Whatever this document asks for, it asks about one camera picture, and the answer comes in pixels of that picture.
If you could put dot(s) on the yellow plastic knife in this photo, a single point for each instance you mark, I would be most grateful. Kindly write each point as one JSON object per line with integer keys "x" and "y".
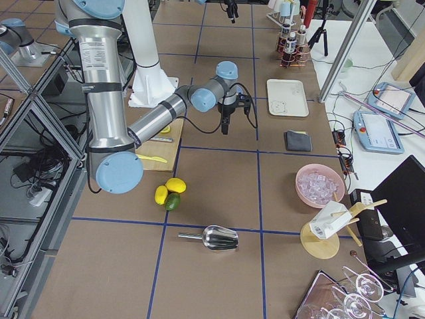
{"x": 152, "y": 158}

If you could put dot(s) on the steel ice scoop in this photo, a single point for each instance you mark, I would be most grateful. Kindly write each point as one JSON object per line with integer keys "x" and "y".
{"x": 215, "y": 238}

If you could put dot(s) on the copper wire bottle rack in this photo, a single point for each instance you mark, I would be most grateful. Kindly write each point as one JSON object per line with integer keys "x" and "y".
{"x": 298, "y": 58}

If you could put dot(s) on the whole yellow lemon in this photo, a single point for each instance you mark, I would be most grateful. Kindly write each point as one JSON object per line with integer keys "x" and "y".
{"x": 176, "y": 185}

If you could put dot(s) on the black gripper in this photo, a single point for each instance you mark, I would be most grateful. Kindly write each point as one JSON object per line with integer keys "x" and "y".
{"x": 226, "y": 109}
{"x": 230, "y": 6}

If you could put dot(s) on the cream bear serving tray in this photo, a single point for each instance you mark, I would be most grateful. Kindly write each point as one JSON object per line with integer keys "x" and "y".
{"x": 286, "y": 98}

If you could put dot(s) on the grey and yellow cloth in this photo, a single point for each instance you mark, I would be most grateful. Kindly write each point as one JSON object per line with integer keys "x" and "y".
{"x": 298, "y": 142}

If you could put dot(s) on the white paper carton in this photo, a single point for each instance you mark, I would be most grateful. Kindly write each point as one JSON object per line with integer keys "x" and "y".
{"x": 330, "y": 219}

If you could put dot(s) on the green lime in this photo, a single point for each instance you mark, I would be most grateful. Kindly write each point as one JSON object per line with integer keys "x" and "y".
{"x": 172, "y": 201}

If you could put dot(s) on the blue teach pendant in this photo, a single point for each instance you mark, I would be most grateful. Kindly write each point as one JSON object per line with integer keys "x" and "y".
{"x": 391, "y": 99}
{"x": 376, "y": 133}

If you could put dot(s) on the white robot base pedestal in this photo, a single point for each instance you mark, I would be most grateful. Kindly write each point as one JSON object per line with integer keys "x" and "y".
{"x": 151, "y": 85}

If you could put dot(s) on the steel muddler black tip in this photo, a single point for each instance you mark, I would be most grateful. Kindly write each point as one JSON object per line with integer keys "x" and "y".
{"x": 161, "y": 139}

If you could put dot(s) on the wooden cutting board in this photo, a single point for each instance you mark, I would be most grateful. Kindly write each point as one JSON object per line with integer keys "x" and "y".
{"x": 165, "y": 150}

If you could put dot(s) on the black tripod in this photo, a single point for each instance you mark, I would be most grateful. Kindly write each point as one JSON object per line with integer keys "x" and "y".
{"x": 321, "y": 30}

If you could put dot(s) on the tea bottle white cap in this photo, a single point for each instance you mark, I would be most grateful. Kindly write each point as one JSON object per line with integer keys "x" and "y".
{"x": 286, "y": 30}

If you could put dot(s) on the lemon half slice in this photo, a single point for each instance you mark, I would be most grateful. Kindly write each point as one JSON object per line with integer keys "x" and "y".
{"x": 166, "y": 130}

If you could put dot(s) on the black monitor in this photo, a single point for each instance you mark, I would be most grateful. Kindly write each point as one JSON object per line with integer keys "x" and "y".
{"x": 403, "y": 213}

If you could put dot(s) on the wooden cup stand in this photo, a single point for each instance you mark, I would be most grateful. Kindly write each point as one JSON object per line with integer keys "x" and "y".
{"x": 328, "y": 248}

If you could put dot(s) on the pink bowl of ice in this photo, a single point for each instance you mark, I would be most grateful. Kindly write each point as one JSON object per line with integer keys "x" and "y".
{"x": 317, "y": 185}

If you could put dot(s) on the aluminium frame post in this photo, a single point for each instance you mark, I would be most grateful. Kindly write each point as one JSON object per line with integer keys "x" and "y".
{"x": 359, "y": 20}

